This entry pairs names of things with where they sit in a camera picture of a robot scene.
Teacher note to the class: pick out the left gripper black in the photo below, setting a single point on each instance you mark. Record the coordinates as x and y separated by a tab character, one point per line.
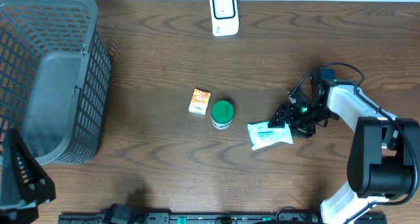
24	194

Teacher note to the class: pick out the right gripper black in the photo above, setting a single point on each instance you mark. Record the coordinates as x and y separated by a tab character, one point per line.
285	112

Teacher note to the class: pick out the white wet wipes pack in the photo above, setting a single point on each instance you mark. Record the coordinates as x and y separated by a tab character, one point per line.
262	136

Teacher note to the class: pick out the green lid white jar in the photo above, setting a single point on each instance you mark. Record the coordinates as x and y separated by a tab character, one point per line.
222	114

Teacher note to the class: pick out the small orange box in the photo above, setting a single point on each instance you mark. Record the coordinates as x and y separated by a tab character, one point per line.
199	102

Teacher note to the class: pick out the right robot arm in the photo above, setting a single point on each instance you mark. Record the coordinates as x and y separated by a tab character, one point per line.
383	164

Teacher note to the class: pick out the white barcode scanner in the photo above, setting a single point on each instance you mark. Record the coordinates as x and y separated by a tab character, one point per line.
224	17

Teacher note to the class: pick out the grey plastic mesh basket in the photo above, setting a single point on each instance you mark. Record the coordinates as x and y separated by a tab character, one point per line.
55	74

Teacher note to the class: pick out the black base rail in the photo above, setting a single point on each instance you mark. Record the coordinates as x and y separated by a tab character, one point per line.
119	213

